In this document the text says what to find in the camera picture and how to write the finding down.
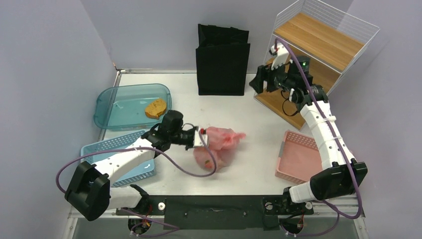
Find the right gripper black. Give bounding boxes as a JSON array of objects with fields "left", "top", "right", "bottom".
[{"left": 250, "top": 59, "right": 296, "bottom": 94}]

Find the pink plastic grocery bag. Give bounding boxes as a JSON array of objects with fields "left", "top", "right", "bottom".
[{"left": 193, "top": 127, "right": 246, "bottom": 171}]

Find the black fabric grocery bag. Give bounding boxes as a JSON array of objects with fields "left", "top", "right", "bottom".
[{"left": 196, "top": 24, "right": 250, "bottom": 96}]

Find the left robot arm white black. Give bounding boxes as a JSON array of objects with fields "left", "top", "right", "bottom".
[{"left": 64, "top": 110, "right": 209, "bottom": 221}]

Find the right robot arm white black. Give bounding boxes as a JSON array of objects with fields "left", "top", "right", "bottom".
[{"left": 249, "top": 56, "right": 368, "bottom": 219}]

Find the brown bread slice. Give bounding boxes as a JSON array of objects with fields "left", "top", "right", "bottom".
[{"left": 144, "top": 98, "right": 167, "bottom": 120}]

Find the blue perforated plastic basket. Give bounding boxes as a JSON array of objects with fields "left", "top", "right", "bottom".
[{"left": 80, "top": 129, "right": 157, "bottom": 188}]

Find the teal transparent plastic tray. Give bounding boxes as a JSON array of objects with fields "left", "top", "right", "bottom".
[{"left": 93, "top": 83, "right": 172, "bottom": 131}]

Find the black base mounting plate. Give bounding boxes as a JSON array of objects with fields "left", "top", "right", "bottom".
[{"left": 131, "top": 195, "right": 314, "bottom": 231}]

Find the pink perforated plastic basket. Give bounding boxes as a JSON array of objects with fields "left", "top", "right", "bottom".
[{"left": 275, "top": 130, "right": 322, "bottom": 184}]

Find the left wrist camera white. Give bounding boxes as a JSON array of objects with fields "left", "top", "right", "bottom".
[{"left": 193, "top": 128, "right": 209, "bottom": 148}]

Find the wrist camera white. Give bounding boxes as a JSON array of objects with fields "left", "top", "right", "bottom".
[
  {"left": 269, "top": 43, "right": 290, "bottom": 70},
  {"left": 193, "top": 128, "right": 209, "bottom": 148}
]

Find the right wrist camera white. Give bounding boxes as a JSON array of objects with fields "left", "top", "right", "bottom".
[{"left": 269, "top": 43, "right": 290, "bottom": 70}]

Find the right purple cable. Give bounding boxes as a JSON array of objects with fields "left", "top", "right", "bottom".
[{"left": 274, "top": 37, "right": 363, "bottom": 220}]

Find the white wire wooden shelf rack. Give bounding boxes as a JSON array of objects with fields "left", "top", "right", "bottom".
[{"left": 254, "top": 0, "right": 380, "bottom": 129}]

